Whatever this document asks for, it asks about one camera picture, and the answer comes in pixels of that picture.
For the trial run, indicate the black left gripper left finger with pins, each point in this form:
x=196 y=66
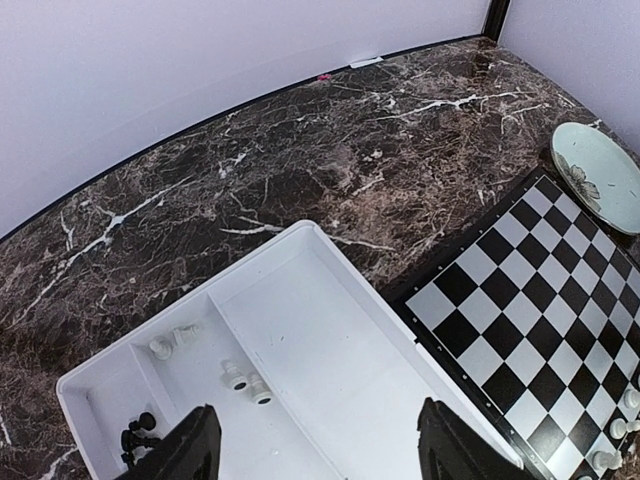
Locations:
x=191 y=450

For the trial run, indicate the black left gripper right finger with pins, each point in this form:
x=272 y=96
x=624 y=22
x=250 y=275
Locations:
x=450 y=449

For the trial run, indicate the white plastic parts tray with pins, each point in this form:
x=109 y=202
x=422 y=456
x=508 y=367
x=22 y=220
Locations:
x=347 y=376

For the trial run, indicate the white chess queen piece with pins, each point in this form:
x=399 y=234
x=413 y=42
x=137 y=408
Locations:
x=604 y=460

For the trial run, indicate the black and grey chessboard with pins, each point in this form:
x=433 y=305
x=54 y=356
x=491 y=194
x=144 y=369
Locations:
x=534 y=314

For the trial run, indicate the white chess pawn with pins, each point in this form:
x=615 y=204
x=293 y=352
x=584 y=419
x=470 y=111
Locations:
x=619 y=428
x=631 y=398

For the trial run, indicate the pile of black chess pieces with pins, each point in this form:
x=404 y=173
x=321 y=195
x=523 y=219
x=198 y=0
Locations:
x=130 y=438

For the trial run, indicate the pile of white chess pieces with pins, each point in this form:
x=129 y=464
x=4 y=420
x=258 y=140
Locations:
x=200 y=364

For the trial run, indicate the light blue flower plate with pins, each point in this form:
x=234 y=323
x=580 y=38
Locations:
x=603 y=176

